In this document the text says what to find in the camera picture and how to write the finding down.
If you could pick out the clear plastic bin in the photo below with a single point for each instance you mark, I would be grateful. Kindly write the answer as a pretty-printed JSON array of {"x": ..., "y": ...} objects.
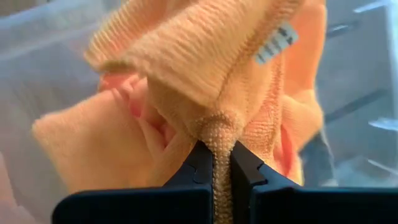
[{"x": 46, "y": 37}]

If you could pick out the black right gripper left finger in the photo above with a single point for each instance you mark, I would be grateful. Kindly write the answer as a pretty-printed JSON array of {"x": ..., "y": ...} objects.
[{"x": 133, "y": 207}]

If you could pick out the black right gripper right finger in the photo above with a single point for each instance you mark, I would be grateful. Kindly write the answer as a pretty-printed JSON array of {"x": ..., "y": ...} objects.
[{"x": 311, "y": 207}]

